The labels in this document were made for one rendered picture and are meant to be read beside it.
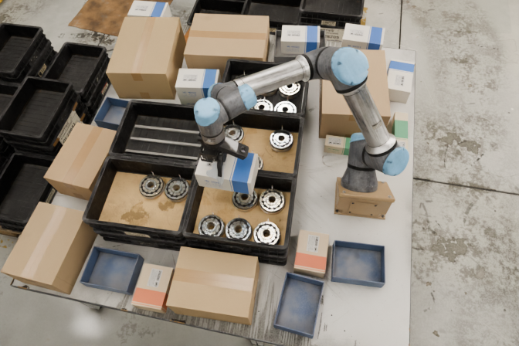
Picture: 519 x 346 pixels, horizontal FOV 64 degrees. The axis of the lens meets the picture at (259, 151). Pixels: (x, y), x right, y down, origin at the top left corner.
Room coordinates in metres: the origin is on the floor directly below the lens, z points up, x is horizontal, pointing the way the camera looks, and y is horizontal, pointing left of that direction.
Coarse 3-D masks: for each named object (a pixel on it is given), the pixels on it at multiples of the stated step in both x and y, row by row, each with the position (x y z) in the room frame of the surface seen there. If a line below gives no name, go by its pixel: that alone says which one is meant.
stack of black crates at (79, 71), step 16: (64, 48) 2.11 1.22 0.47; (80, 48) 2.12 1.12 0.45; (96, 48) 2.08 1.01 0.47; (64, 64) 2.04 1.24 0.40; (80, 64) 2.04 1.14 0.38; (96, 64) 1.93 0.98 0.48; (64, 80) 1.91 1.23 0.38; (80, 80) 1.90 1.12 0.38; (96, 80) 1.86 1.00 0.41; (80, 96) 1.71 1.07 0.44; (96, 96) 1.80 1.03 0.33; (96, 112) 1.72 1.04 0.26
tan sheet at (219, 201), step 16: (208, 192) 0.78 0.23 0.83; (224, 192) 0.77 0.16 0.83; (256, 192) 0.76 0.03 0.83; (288, 192) 0.75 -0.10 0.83; (208, 208) 0.71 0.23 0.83; (224, 208) 0.70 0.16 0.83; (256, 208) 0.69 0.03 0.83; (288, 208) 0.68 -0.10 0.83; (224, 224) 0.63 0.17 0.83; (256, 224) 0.62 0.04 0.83
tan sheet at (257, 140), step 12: (252, 132) 1.07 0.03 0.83; (264, 132) 1.06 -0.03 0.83; (252, 144) 1.00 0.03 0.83; (264, 144) 0.99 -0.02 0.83; (264, 156) 0.93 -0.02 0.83; (276, 156) 0.93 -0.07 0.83; (288, 156) 0.92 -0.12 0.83; (264, 168) 0.87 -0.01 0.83; (276, 168) 0.87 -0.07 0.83; (288, 168) 0.86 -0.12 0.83
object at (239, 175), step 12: (228, 156) 0.76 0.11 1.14; (252, 156) 0.76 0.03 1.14; (204, 168) 0.72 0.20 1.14; (228, 168) 0.71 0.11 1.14; (240, 168) 0.71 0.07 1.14; (252, 168) 0.71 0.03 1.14; (204, 180) 0.70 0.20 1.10; (216, 180) 0.68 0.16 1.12; (228, 180) 0.67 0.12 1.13; (240, 180) 0.66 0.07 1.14; (252, 180) 0.67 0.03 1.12; (240, 192) 0.66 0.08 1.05; (252, 192) 0.65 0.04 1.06
